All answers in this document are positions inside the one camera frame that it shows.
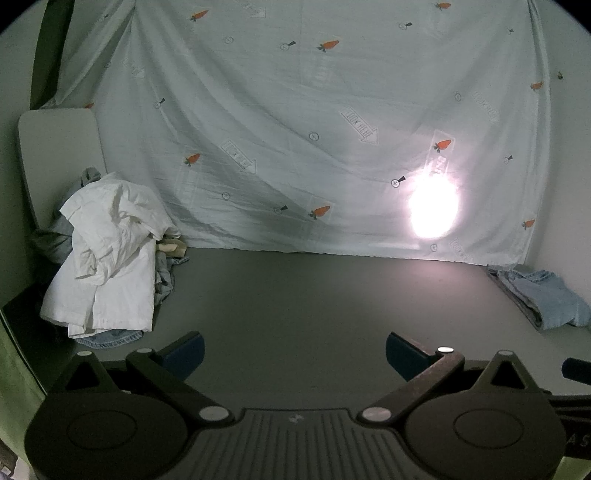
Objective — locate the carrot printed bed sheet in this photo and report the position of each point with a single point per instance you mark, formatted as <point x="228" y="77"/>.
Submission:
<point x="295" y="129"/>

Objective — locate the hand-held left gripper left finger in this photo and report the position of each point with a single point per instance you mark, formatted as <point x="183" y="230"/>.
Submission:
<point x="188" y="354"/>

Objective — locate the grey garment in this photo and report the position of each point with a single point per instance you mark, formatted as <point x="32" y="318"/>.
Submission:
<point x="55" y="235"/>

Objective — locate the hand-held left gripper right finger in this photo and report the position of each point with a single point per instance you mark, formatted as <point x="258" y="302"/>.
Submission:
<point x="400" y="353"/>

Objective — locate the white shirt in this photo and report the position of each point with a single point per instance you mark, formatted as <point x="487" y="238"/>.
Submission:
<point x="111" y="258"/>

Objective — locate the beige cloth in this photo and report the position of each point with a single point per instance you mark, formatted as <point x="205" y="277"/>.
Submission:
<point x="171" y="248"/>

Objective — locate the white plastic board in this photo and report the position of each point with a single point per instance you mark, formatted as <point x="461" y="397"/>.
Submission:
<point x="57" y="157"/>

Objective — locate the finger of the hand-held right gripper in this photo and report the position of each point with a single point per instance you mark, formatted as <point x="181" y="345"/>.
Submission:
<point x="577" y="368"/>

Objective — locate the folded light blue jeans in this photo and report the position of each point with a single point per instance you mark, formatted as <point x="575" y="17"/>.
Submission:
<point x="540" y="295"/>

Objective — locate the green cloth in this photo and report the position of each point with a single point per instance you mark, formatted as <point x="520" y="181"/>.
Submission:
<point x="16" y="383"/>

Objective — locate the blue denim garment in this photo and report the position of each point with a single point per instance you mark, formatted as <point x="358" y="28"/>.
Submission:
<point x="111" y="339"/>

